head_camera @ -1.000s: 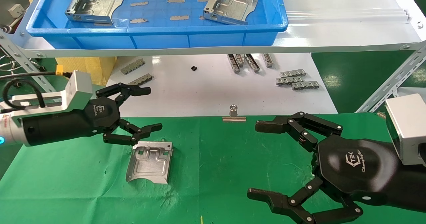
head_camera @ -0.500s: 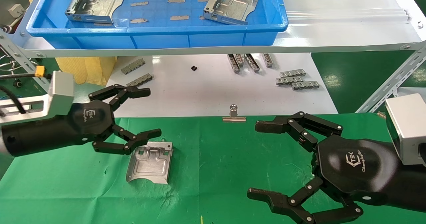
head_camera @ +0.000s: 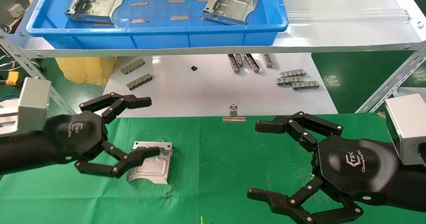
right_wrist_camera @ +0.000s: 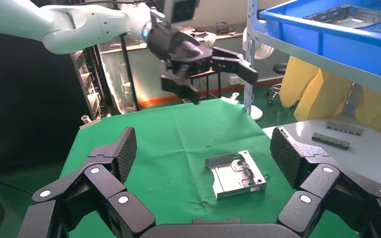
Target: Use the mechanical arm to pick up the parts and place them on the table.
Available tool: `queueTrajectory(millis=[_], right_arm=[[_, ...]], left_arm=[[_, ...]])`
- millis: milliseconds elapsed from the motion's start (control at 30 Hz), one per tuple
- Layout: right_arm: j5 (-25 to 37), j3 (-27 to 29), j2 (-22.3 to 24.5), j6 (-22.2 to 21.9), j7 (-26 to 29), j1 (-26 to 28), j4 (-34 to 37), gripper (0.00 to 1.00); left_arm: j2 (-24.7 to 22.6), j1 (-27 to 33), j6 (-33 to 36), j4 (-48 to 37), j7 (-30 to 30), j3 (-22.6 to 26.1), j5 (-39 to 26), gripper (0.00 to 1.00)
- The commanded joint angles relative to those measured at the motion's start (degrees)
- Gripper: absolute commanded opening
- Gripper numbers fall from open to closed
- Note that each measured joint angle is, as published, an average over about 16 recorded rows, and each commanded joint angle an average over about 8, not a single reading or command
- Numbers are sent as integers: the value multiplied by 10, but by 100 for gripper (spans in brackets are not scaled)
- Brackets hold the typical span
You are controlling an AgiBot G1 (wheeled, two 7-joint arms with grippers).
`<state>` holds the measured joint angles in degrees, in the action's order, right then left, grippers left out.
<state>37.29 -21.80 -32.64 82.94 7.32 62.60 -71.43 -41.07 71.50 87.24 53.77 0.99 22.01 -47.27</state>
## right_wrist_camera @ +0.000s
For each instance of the silver stamped metal plate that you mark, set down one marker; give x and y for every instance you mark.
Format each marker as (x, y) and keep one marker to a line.
(236, 177)
(345, 16)

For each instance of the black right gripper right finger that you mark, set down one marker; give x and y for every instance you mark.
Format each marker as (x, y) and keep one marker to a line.
(322, 184)

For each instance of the white power strip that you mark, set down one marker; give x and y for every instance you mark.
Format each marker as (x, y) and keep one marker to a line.
(236, 80)

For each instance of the black stool chrome base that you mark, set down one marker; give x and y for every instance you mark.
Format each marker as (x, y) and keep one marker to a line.
(280, 67)

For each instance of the black partition panel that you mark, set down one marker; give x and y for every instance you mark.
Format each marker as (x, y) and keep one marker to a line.
(19, 98)

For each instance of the dark equipment rack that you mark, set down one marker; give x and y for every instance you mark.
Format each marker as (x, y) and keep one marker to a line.
(88, 82)

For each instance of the green table cloth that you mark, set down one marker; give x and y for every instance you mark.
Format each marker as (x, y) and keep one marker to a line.
(164, 148)

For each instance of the small gray metal rail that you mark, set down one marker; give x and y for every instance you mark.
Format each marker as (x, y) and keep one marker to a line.
(345, 128)
(330, 141)

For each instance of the small black side table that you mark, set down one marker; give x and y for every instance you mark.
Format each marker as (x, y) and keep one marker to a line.
(210, 73)

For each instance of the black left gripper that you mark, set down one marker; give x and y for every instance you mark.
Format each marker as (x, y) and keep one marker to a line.
(177, 49)

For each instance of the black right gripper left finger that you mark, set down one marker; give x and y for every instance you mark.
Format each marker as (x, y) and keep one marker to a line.
(101, 184)

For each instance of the white standing fan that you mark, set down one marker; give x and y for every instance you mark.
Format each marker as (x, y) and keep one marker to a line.
(259, 46)

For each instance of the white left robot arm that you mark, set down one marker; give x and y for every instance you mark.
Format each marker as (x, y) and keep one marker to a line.
(62, 26)

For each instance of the yellow cloth cover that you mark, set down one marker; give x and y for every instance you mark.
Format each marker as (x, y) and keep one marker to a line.
(308, 85)

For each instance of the white metal shelf rack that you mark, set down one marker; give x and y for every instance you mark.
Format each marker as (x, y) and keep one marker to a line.
(374, 154)

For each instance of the blue plastic bin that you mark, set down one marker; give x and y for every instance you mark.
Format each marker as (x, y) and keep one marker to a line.
(341, 46)

